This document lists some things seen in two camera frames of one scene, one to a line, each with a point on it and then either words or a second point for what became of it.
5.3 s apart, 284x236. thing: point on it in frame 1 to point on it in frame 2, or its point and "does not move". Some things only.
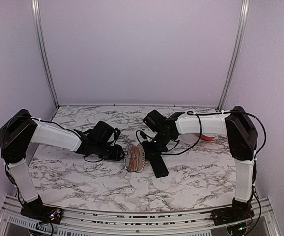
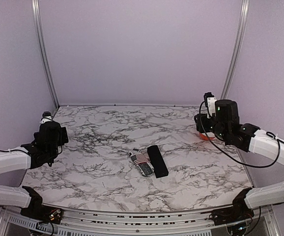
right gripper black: (149, 152) to (199, 127)
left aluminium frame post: (39, 38) does not move
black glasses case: (158, 166) does not move
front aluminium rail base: (12, 221) does not move
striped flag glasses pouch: (134, 160) to (142, 162)
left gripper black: (116, 155) to (63, 136)
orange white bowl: (208, 138) does not move
